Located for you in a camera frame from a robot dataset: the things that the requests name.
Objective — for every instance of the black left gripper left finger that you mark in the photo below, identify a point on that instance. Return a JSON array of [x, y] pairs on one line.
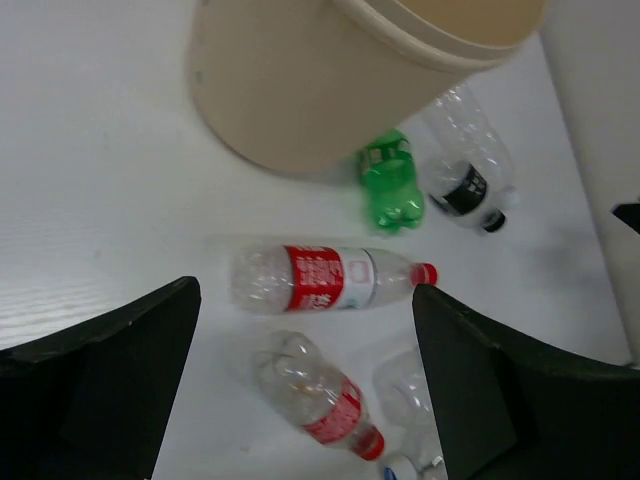
[[93, 401]]

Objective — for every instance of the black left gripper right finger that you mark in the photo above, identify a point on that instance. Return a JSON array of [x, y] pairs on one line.
[[508, 406]]

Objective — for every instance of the clear bottle blue label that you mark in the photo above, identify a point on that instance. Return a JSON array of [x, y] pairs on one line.
[[401, 387]]

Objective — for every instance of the short red label bottle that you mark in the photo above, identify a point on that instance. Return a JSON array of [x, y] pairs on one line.
[[313, 395]]

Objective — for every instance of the long red label bottle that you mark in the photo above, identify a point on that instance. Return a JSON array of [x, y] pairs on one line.
[[279, 279]]

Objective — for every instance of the clear bottle black label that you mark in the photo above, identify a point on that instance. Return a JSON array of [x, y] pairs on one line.
[[461, 192]]

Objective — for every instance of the clear bottle white cap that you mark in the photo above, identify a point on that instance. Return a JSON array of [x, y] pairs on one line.
[[462, 129]]

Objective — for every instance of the beige plastic bin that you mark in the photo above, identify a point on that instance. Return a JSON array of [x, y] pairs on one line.
[[295, 86]]

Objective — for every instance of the green plastic bottle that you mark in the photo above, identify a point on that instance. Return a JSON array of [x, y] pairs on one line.
[[388, 176]]

